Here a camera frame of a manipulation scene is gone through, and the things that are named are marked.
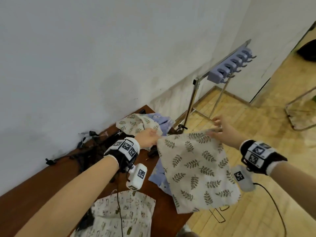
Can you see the person's left hand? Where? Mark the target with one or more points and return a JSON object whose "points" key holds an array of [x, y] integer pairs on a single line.
{"points": [[148, 138]]}

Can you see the person's right hand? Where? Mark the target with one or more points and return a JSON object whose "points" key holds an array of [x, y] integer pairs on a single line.
{"points": [[229, 136]]}

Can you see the black bracket arm with knob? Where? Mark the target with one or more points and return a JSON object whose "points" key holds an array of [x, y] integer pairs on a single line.
{"points": [[153, 153]]}

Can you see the metal clothes rack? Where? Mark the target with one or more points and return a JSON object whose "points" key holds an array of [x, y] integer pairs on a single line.
{"points": [[192, 101]]}

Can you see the pile of black tripods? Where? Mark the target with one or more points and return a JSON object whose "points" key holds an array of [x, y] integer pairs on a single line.
{"points": [[89, 155]]}

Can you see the cat print fabric bag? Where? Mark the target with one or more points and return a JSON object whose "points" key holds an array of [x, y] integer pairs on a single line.
{"points": [[128, 217]]}

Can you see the person's left forearm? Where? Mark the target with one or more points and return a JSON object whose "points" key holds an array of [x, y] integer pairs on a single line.
{"points": [[69, 199]]}

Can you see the person's right forearm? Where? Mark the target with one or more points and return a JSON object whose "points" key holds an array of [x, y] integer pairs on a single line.
{"points": [[296, 185]]}

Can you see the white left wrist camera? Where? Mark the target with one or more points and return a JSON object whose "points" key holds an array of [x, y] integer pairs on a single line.
{"points": [[138, 176]]}

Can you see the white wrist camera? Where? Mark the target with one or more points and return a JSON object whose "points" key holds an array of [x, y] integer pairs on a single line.
{"points": [[138, 176], [243, 180]]}

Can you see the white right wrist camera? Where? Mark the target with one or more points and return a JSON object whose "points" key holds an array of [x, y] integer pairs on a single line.
{"points": [[243, 180]]}

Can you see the purple hook rail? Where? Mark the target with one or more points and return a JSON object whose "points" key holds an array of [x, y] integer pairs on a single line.
{"points": [[216, 75]]}

